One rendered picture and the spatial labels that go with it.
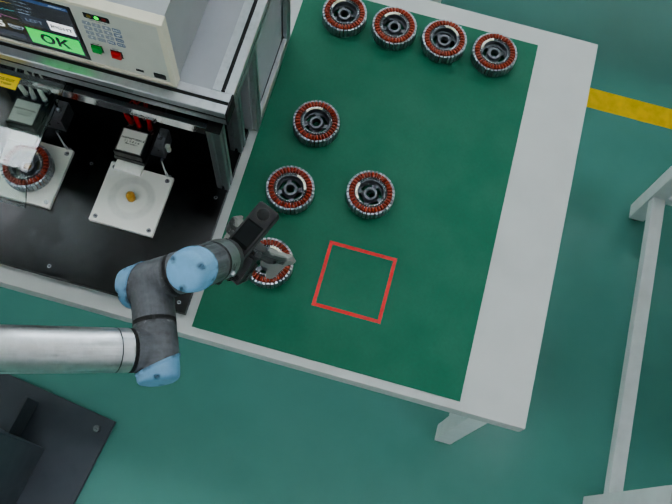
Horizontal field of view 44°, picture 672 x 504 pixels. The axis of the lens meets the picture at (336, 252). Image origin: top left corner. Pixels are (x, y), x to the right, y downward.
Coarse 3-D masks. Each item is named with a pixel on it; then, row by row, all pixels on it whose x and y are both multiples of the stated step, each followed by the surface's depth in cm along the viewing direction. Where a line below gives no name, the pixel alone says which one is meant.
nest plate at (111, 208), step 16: (112, 176) 188; (128, 176) 188; (144, 176) 189; (160, 176) 189; (112, 192) 187; (144, 192) 187; (160, 192) 188; (96, 208) 185; (112, 208) 186; (128, 208) 186; (144, 208) 186; (160, 208) 186; (112, 224) 184; (128, 224) 185; (144, 224) 185
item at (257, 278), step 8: (264, 240) 185; (272, 240) 185; (280, 240) 185; (272, 248) 185; (280, 248) 184; (288, 248) 185; (256, 272) 182; (280, 272) 183; (288, 272) 183; (256, 280) 182; (264, 280) 181; (272, 280) 182; (280, 280) 182
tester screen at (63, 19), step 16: (0, 0) 146; (16, 0) 145; (32, 0) 144; (0, 16) 152; (16, 16) 150; (32, 16) 149; (48, 16) 147; (64, 16) 146; (0, 32) 158; (48, 32) 153
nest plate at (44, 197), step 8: (40, 144) 190; (48, 144) 190; (56, 152) 189; (64, 152) 190; (72, 152) 190; (56, 160) 189; (64, 160) 189; (56, 168) 188; (64, 168) 188; (56, 176) 187; (64, 176) 189; (48, 184) 187; (56, 184) 187; (32, 192) 186; (40, 192) 186; (48, 192) 186; (56, 192) 187; (32, 200) 185; (40, 200) 185; (48, 200) 185; (48, 208) 185
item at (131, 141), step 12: (144, 120) 180; (120, 132) 177; (132, 132) 177; (144, 132) 177; (156, 132) 180; (120, 144) 176; (132, 144) 176; (144, 144) 176; (120, 156) 177; (132, 156) 175; (144, 156) 177; (120, 168) 178; (132, 168) 178
